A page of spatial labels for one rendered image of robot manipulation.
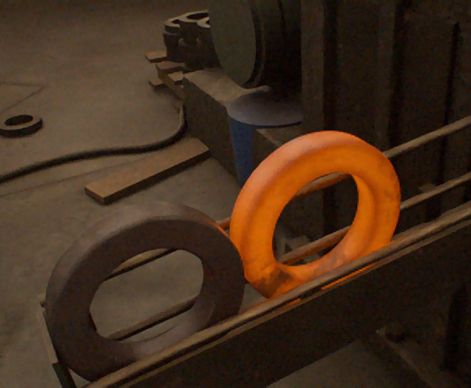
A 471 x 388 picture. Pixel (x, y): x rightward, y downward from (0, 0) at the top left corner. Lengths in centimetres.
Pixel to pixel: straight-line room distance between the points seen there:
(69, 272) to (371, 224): 31
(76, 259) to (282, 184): 19
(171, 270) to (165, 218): 118
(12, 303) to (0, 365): 23
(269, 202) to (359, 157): 10
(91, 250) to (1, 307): 122
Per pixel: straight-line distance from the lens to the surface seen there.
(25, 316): 168
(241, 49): 195
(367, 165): 62
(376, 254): 65
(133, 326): 64
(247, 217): 57
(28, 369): 153
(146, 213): 54
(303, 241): 166
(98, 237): 53
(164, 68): 283
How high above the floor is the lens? 100
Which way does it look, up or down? 30 degrees down
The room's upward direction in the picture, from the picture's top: 5 degrees counter-clockwise
